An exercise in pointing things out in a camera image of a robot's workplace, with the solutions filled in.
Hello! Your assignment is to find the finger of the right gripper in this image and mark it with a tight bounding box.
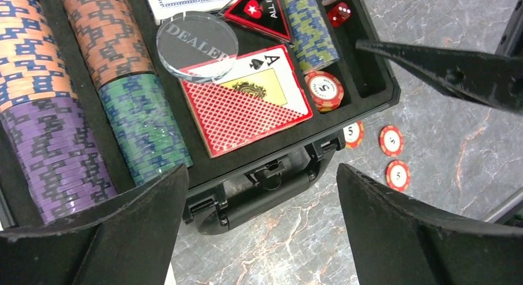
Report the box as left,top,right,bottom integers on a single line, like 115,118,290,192
355,39,522,115

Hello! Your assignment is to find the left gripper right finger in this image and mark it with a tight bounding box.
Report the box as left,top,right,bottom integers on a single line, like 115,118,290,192
336,163,522,284

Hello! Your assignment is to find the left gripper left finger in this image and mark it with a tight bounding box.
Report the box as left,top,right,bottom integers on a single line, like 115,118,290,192
1,165,189,284

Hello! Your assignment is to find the red white poker chip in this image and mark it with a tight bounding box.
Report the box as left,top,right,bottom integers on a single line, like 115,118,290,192
379,125,405,157
305,70,344,113
343,120,364,149
385,160,411,192

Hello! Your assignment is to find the purple poker chip roll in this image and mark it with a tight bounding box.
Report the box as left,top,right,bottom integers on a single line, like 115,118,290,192
1,97,118,223

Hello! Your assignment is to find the black poker carrying case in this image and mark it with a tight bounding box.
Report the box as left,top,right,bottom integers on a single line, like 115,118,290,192
1,0,400,234

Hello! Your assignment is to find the small red die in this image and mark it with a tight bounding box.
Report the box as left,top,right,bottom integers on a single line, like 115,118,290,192
327,2,352,28

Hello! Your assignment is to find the green blue chip roll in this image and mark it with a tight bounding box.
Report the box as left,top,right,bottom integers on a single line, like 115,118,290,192
284,0,339,74

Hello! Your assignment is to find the pink brown chip roll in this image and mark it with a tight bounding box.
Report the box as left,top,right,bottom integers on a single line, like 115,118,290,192
1,0,77,112

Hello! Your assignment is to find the clear round disc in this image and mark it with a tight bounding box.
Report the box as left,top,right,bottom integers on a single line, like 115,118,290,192
155,11,239,83

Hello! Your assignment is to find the brown 100 chip roll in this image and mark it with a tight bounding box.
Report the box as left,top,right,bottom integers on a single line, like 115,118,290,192
61,0,155,90

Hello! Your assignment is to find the teal poker chip roll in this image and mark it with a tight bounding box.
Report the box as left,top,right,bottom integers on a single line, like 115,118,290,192
98,73,193,186

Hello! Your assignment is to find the red playing card deck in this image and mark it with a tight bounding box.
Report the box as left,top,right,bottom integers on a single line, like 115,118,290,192
180,44,313,158

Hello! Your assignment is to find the blue playing card deck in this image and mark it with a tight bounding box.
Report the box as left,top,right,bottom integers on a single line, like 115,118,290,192
148,0,235,25

